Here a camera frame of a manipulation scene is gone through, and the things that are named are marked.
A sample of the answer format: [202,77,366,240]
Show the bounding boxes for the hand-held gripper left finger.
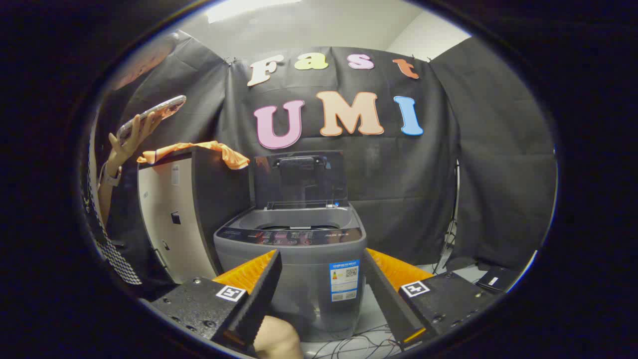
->
[149,249,283,356]

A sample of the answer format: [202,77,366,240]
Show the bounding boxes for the grey washing machine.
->
[213,205,368,343]

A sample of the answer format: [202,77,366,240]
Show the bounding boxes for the tangle of thin cables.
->
[304,324,400,359]

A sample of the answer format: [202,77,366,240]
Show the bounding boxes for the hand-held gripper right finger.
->
[360,248,495,351]

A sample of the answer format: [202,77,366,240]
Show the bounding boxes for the flat black box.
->
[475,266,521,294]

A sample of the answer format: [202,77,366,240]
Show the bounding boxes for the white and dark cabinet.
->
[137,147,255,285]

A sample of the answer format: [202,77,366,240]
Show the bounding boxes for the black backdrop cloth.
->
[100,30,558,272]

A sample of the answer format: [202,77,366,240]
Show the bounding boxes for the orange shirt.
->
[137,141,250,171]

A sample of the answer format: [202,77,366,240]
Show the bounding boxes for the person's knee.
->
[253,315,304,359]

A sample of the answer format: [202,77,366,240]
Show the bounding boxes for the smartphone in clear case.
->
[116,95,187,143]

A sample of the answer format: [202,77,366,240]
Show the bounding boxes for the thin metal stand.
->
[433,160,462,275]

